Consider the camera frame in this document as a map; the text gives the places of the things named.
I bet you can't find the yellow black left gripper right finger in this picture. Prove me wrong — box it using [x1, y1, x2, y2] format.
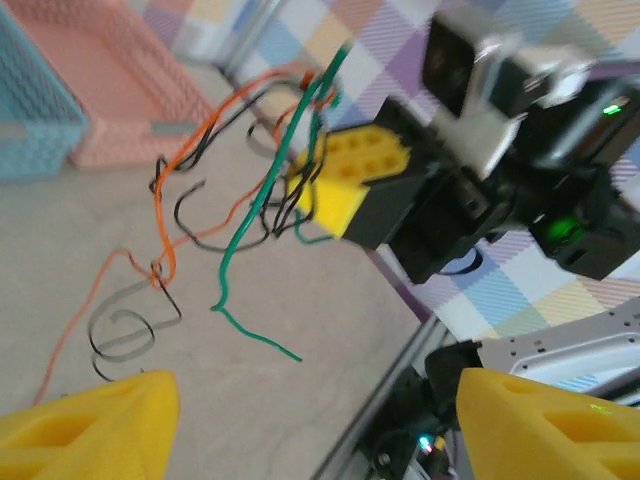
[457, 367, 640, 480]

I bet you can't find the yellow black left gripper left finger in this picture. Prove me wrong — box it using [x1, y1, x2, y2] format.
[0, 369, 181, 480]

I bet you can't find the green cable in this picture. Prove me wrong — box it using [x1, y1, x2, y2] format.
[209, 42, 354, 362]

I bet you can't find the black cable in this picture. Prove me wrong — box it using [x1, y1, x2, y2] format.
[87, 74, 341, 381]

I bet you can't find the orange cable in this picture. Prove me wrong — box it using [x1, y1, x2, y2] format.
[32, 67, 321, 406]

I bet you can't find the small controller circuit board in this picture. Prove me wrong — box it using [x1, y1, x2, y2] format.
[379, 429, 461, 480]

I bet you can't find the pink perforated plastic basket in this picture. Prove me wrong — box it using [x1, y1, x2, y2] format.
[4, 0, 219, 169]

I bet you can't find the blue perforated plastic basket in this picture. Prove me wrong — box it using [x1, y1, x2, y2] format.
[0, 4, 91, 182]

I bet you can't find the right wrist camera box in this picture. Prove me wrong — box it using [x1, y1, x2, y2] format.
[422, 12, 531, 126]

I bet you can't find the long aluminium base rail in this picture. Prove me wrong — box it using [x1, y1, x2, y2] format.
[312, 319, 451, 480]

